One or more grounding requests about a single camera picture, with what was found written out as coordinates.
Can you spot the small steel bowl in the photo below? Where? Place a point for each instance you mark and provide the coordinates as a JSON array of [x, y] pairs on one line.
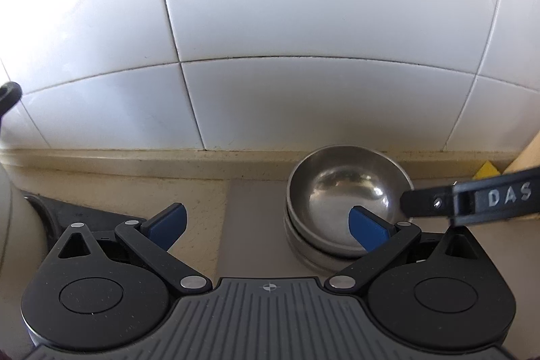
[[337, 187]]

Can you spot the medium steel bowl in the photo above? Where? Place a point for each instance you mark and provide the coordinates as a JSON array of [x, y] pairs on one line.
[[291, 223]]

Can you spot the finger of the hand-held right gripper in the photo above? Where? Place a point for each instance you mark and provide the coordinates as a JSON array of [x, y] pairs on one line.
[[426, 202]]

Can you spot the black glass gas stove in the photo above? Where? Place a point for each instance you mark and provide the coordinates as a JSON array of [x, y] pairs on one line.
[[76, 212]]

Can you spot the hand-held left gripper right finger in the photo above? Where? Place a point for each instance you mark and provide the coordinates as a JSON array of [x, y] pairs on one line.
[[367, 229]]

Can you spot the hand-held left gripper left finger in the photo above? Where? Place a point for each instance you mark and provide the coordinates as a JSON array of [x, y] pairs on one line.
[[166, 226]]

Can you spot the yellow sponge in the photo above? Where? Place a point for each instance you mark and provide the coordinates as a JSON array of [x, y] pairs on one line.
[[486, 171]]

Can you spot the light wooden board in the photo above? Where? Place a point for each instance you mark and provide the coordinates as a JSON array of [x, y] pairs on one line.
[[529, 155]]

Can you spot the large silver cooking pot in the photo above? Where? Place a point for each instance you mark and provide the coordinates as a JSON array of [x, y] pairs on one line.
[[12, 208]]

